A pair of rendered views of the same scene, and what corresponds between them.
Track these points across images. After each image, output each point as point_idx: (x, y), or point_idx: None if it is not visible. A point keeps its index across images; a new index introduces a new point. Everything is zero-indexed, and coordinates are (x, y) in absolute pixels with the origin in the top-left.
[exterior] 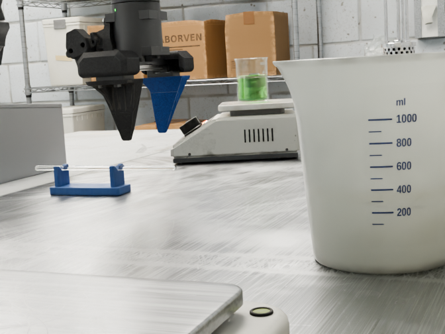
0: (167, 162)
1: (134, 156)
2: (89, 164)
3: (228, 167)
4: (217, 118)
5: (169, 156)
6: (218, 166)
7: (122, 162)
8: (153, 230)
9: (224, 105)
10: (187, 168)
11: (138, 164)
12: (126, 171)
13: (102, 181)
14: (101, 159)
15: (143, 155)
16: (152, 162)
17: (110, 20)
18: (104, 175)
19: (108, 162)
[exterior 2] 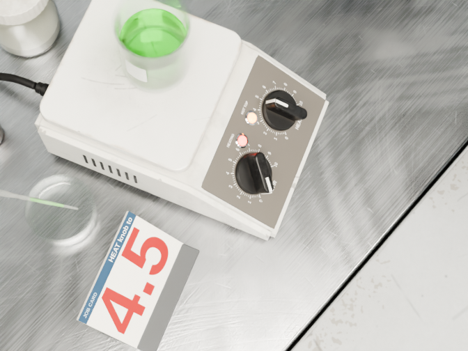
0: (322, 150)
1: (361, 303)
2: (461, 247)
3: (249, 17)
4: (246, 45)
5: (293, 253)
6: (260, 35)
7: (398, 230)
8: None
9: (232, 31)
10: (313, 49)
11: (374, 173)
12: (412, 83)
13: (462, 3)
14: (430, 310)
15: (338, 311)
16: (345, 182)
17: None
18: (452, 71)
19: (423, 239)
